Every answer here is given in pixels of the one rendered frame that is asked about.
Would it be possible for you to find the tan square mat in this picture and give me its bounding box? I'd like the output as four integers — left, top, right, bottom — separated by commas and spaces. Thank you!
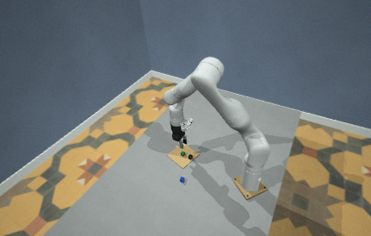
167, 143, 200, 168

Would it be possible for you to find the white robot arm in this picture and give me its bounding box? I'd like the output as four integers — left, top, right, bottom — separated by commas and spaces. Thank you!
164, 57, 270, 191

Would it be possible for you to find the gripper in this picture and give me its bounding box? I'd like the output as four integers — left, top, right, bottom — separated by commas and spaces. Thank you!
170, 116, 193, 149

